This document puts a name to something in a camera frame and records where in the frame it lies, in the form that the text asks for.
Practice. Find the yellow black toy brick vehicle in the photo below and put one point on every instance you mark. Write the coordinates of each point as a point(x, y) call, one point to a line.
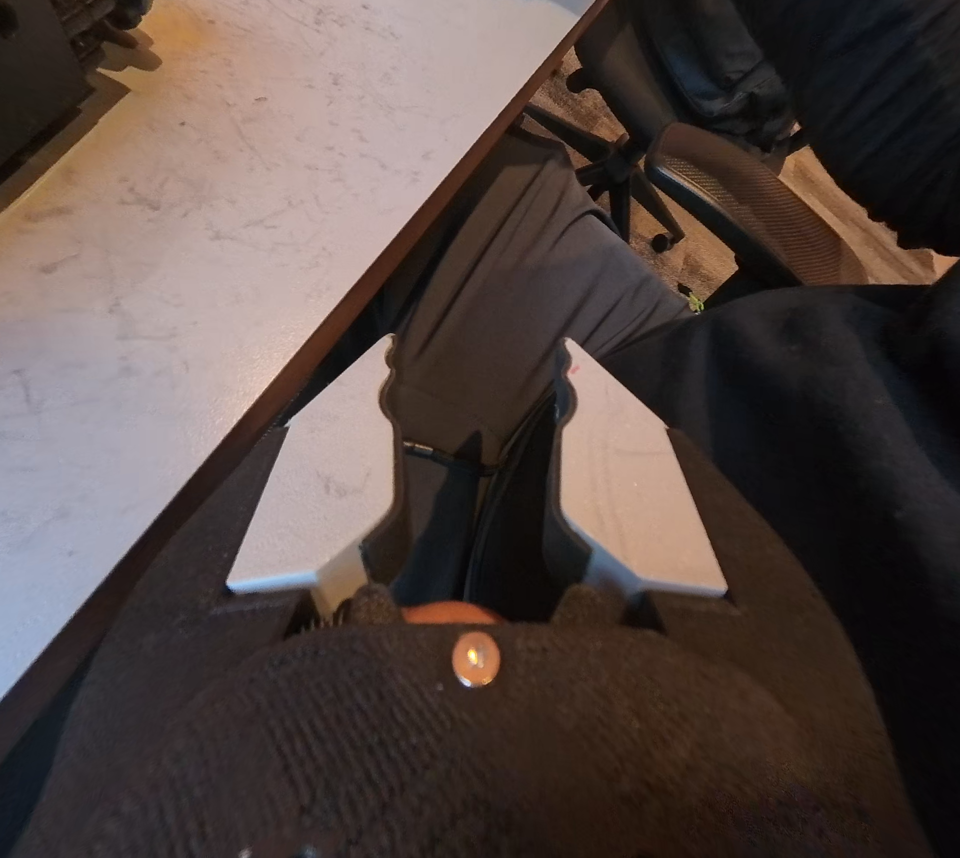
point(30, 63)

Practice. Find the black mesh office chair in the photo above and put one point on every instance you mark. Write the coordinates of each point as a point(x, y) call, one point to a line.
point(750, 198)

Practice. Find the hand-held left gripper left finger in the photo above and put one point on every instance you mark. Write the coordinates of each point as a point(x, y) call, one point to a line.
point(322, 483)

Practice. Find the person's grey trouser leg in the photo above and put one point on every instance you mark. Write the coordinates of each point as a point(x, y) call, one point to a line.
point(510, 288)

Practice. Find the person's right forearm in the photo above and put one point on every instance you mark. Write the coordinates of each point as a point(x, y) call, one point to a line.
point(862, 48)

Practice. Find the small yellow green tag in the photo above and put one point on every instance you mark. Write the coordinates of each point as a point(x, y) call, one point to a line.
point(697, 304)

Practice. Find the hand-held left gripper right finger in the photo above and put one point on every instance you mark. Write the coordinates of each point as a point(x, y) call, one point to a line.
point(637, 490)

